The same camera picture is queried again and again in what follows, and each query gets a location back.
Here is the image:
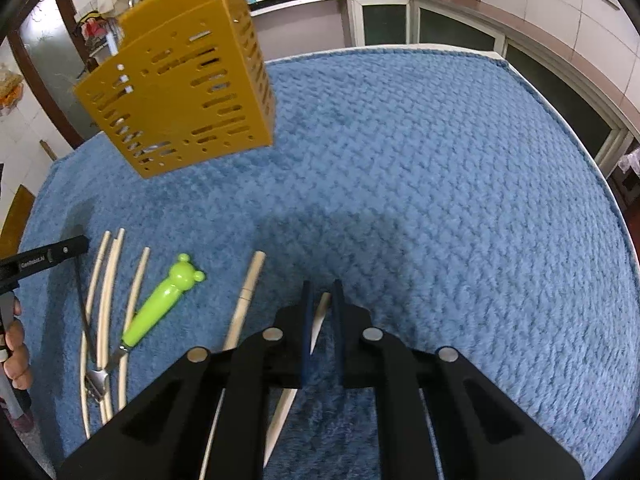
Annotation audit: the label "green bear-handle fork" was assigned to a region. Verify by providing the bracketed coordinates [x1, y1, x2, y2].
[85, 247, 205, 402]

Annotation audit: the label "kitchen cabinet glass doors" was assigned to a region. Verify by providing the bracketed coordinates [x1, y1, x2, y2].
[344, 0, 639, 176]

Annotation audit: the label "person's left hand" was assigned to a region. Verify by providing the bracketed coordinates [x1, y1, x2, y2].
[3, 298, 34, 391]

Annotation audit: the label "bamboo chopstick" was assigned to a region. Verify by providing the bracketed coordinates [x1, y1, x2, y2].
[262, 290, 332, 468]
[198, 250, 266, 480]
[79, 231, 112, 439]
[96, 227, 126, 426]
[116, 246, 151, 413]

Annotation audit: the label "silver metal fork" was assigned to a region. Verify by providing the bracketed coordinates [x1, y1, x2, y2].
[73, 257, 98, 364]

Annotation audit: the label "blue textured cloth mat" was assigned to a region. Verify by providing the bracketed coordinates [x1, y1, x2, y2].
[22, 49, 639, 478]

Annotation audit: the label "yellow perforated utensil holder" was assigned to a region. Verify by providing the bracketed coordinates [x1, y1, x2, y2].
[74, 0, 276, 179]

